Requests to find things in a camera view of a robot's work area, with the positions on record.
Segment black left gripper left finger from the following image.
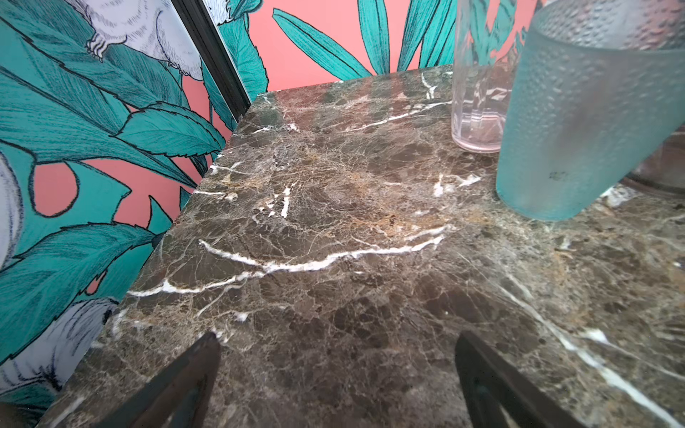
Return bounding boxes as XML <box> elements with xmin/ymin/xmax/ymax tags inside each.
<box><xmin>97</xmin><ymin>331</ymin><xmax>221</xmax><ymax>427</ymax></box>

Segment clear tall plastic tumbler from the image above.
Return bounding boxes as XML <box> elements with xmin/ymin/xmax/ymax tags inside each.
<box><xmin>451</xmin><ymin>0</ymin><xmax>545</xmax><ymax>153</ymax></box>

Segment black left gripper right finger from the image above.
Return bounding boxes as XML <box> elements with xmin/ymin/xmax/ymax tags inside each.
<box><xmin>455</xmin><ymin>331</ymin><xmax>583</xmax><ymax>428</ymax></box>

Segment frosted teal textured tumbler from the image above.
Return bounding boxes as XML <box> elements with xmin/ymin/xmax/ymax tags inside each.
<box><xmin>496</xmin><ymin>1</ymin><xmax>684</xmax><ymax>221</ymax></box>

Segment smoky grey tall tumbler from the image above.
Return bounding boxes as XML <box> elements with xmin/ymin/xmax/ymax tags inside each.
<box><xmin>621</xmin><ymin>125</ymin><xmax>685</xmax><ymax>200</ymax></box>

